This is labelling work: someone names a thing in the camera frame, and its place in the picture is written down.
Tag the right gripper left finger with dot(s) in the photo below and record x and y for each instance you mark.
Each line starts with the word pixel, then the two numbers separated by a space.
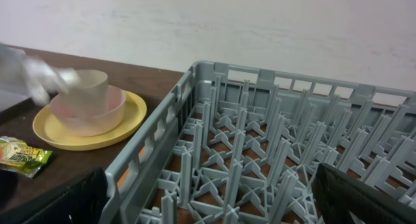
pixel 79 200

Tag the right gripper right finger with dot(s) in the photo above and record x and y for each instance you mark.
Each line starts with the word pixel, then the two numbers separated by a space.
pixel 338 196

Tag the green snack wrapper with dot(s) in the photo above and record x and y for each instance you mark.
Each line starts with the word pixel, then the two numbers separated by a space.
pixel 18 157

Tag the white tissue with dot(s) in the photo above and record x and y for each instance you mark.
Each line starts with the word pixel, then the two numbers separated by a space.
pixel 43 79

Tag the grey dishwasher rack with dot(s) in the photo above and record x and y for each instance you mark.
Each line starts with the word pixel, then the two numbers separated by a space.
pixel 232 144

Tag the brown serving tray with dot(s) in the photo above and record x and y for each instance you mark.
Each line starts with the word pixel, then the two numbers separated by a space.
pixel 17 121

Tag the pink bowl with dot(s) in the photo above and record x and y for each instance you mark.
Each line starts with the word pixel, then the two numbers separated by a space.
pixel 91 125

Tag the blue bowl with rice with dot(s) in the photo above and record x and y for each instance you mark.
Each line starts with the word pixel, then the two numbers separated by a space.
pixel 8 183

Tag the yellow plate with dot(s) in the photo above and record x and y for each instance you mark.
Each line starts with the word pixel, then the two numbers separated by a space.
pixel 58 126

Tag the cream cup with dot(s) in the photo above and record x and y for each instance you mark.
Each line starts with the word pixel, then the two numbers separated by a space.
pixel 89 97

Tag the clear plastic bin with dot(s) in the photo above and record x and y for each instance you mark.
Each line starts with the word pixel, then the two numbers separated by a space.
pixel 13 86

